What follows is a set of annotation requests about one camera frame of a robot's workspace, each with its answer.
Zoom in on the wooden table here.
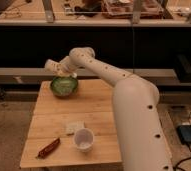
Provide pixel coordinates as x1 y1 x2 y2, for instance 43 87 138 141
20 79 122 168

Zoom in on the black power adapter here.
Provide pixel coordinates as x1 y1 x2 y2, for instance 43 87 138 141
176 125 191 144

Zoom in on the green ceramic bowl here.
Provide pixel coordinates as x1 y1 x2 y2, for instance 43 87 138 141
50 76 78 98

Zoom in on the cluttered tray on shelf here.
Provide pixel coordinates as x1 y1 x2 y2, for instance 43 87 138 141
101 0 165 19

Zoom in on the white sponge block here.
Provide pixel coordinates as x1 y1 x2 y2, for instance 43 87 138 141
66 121 85 135

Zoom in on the long shelf bench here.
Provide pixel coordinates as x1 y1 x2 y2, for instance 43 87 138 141
0 0 191 27

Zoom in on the brown chocolate bar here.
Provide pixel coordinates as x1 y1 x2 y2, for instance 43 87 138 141
37 138 60 159

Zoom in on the white plastic bottle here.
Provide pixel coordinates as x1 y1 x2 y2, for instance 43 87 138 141
70 73 78 79

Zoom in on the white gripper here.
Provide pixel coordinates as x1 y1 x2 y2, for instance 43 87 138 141
44 56 77 76

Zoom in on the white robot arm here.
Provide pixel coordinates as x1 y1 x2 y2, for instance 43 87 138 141
45 47 173 171

